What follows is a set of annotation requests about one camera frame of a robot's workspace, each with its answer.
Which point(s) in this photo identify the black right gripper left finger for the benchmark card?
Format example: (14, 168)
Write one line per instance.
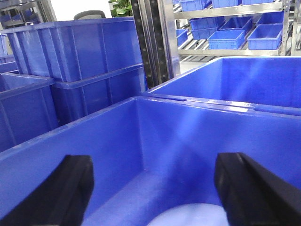
(61, 199)

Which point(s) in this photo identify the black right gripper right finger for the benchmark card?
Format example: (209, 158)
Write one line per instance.
(251, 195)

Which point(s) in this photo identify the light blue round tray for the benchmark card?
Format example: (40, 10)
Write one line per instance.
(193, 214)

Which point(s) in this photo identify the blue bin holding tray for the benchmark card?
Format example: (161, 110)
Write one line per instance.
(152, 154)

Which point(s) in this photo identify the small blue shelf bin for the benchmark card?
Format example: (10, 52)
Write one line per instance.
(226, 39)
(265, 37)

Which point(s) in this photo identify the metal roller shelf rack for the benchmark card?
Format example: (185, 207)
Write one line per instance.
(197, 20)

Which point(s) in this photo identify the blue crate left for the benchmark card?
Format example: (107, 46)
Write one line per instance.
(26, 108)

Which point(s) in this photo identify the stacked blue crate lower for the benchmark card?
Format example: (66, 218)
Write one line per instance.
(74, 100)

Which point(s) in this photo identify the stacked blue crate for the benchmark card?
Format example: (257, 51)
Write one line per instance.
(74, 100)
(69, 51)

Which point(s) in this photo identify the blue bin behind right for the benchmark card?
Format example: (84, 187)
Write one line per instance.
(266, 84)

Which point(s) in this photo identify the stacked blue crate upper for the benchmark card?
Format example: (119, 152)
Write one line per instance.
(69, 51)

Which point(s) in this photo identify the green plant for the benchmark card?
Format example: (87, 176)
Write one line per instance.
(120, 8)

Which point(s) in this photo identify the metal shelf upright post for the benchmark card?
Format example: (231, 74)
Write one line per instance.
(155, 26)

